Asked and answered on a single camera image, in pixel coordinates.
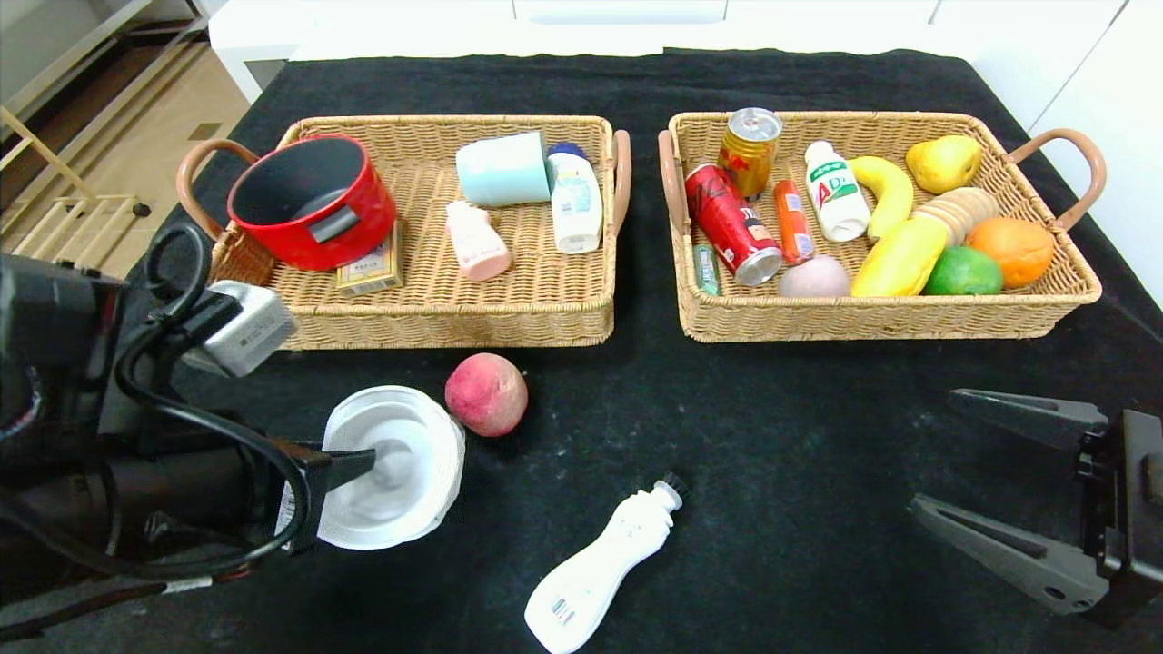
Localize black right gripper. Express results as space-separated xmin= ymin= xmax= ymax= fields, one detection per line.
xmin=907 ymin=388 xmax=1163 ymax=631

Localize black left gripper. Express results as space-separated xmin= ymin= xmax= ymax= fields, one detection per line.
xmin=194 ymin=439 xmax=376 ymax=557

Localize white round bowl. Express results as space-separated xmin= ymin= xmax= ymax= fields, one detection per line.
xmin=313 ymin=385 xmax=467 ymax=551

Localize yellow mango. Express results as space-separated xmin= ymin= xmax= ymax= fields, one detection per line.
xmin=850 ymin=216 xmax=950 ymax=298

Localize pale purple round bun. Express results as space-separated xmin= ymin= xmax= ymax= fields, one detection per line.
xmin=779 ymin=255 xmax=851 ymax=299

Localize orange red sausage stick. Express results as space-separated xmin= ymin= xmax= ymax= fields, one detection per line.
xmin=773 ymin=178 xmax=816 ymax=266

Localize red pink peach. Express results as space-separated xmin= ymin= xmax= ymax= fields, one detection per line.
xmin=443 ymin=352 xmax=529 ymax=439

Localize small yellow box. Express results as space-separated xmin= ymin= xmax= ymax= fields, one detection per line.
xmin=334 ymin=221 xmax=403 ymax=298

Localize green lime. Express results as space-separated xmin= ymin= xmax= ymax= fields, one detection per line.
xmin=923 ymin=246 xmax=1005 ymax=296

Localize red cooking pot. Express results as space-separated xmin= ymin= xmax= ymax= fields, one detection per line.
xmin=227 ymin=134 xmax=399 ymax=273

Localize orange fruit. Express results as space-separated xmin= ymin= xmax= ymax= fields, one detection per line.
xmin=965 ymin=217 xmax=1057 ymax=290

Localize pink small bottle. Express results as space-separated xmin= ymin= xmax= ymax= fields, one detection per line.
xmin=445 ymin=201 xmax=512 ymax=282

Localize white brush cap bottle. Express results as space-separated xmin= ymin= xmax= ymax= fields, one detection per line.
xmin=524 ymin=472 xmax=691 ymax=654

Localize striped tan bread roll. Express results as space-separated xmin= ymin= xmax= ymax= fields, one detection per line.
xmin=911 ymin=187 xmax=1000 ymax=246

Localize yellow banana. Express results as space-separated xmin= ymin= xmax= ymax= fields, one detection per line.
xmin=850 ymin=156 xmax=915 ymax=243

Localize light blue cup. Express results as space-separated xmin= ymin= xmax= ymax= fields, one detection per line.
xmin=455 ymin=132 xmax=552 ymax=208

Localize yellow pear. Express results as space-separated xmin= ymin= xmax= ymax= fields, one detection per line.
xmin=905 ymin=134 xmax=983 ymax=195

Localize white bottle blue cap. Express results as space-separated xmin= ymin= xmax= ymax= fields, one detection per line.
xmin=547 ymin=142 xmax=604 ymax=255

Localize white milk bottle green label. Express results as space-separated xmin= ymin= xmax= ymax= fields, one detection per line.
xmin=804 ymin=140 xmax=871 ymax=243

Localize black tablecloth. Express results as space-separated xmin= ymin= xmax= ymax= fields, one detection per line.
xmin=91 ymin=47 xmax=1163 ymax=654

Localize green small tube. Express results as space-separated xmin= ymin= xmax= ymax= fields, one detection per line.
xmin=692 ymin=238 xmax=723 ymax=298

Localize red cola can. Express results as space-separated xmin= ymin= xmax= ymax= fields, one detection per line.
xmin=684 ymin=163 xmax=785 ymax=288

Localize gold drink can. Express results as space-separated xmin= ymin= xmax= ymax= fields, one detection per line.
xmin=717 ymin=108 xmax=783 ymax=202

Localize white low cabinet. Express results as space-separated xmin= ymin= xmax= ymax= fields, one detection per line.
xmin=207 ymin=0 xmax=964 ymax=103

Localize grey metal shelf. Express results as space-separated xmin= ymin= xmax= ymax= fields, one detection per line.
xmin=0 ymin=0 xmax=212 ymax=110

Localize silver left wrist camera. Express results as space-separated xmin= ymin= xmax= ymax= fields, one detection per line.
xmin=182 ymin=282 xmax=298 ymax=379

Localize woven wicker basket brown handles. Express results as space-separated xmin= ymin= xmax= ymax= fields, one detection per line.
xmin=657 ymin=111 xmax=1108 ymax=344
xmin=175 ymin=114 xmax=632 ymax=352

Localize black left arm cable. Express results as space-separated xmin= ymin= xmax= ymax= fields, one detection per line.
xmin=114 ymin=223 xmax=314 ymax=582

